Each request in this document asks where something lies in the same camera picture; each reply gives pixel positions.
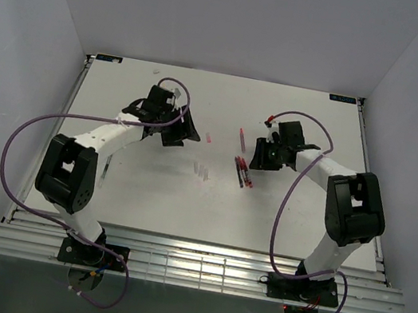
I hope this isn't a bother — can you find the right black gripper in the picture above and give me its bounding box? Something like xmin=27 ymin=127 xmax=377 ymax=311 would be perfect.
xmin=249 ymin=135 xmax=288 ymax=174

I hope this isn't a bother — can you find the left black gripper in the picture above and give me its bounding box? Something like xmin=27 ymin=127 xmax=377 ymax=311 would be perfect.
xmin=153 ymin=101 xmax=205 ymax=153

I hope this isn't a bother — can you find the orange red pen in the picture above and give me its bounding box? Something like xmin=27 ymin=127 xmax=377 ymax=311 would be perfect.
xmin=241 ymin=158 xmax=251 ymax=187

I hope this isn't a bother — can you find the pink highlighter pen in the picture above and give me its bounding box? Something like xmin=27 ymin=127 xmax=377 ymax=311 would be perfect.
xmin=239 ymin=127 xmax=246 ymax=153

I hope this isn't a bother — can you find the purple highlighter pen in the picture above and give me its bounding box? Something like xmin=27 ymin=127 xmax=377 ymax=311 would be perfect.
xmin=235 ymin=156 xmax=244 ymax=188

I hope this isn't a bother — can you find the clear orange pen cap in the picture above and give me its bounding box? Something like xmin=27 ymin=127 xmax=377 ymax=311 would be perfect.
xmin=198 ymin=164 xmax=205 ymax=177

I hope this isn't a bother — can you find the red highlighter pen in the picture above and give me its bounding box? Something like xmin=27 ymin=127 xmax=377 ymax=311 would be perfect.
xmin=238 ymin=156 xmax=253 ymax=188

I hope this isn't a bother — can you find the clear purple pen cap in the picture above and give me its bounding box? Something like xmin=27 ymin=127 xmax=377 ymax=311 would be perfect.
xmin=203 ymin=168 xmax=209 ymax=181

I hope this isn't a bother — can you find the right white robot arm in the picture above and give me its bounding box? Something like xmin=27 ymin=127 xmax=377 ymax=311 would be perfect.
xmin=249 ymin=116 xmax=385 ymax=301

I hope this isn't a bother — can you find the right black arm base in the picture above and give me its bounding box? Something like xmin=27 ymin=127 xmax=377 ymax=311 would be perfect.
xmin=259 ymin=271 xmax=339 ymax=308

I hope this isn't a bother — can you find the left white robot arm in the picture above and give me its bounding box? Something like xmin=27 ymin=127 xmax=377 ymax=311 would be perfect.
xmin=34 ymin=83 xmax=201 ymax=265

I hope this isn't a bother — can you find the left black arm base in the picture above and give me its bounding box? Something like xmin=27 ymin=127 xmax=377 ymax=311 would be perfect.
xmin=56 ymin=237 xmax=124 ymax=272

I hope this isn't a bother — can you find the green pen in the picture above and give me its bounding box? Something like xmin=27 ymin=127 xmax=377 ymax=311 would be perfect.
xmin=97 ymin=155 xmax=112 ymax=188

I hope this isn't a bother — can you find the right blue table label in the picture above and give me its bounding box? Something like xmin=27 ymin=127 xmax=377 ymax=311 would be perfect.
xmin=329 ymin=94 xmax=357 ymax=105

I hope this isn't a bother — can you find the blue table label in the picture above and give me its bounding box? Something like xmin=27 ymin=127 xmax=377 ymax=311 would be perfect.
xmin=95 ymin=53 xmax=123 ymax=64
xmin=329 ymin=94 xmax=357 ymax=105

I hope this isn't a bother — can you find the left blue table label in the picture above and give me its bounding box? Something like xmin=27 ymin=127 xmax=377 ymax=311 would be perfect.
xmin=95 ymin=53 xmax=123 ymax=64

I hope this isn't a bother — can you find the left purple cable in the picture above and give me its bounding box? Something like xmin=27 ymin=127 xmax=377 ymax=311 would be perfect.
xmin=0 ymin=51 xmax=195 ymax=313

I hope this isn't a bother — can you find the purple cable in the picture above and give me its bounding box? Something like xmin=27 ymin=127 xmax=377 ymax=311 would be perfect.
xmin=0 ymin=51 xmax=195 ymax=313
xmin=231 ymin=107 xmax=376 ymax=313

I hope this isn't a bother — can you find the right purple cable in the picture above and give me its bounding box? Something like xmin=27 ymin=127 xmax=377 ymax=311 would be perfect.
xmin=231 ymin=107 xmax=376 ymax=313

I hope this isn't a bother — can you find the aluminium table frame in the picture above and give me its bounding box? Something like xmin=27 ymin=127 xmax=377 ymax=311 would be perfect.
xmin=0 ymin=35 xmax=418 ymax=313

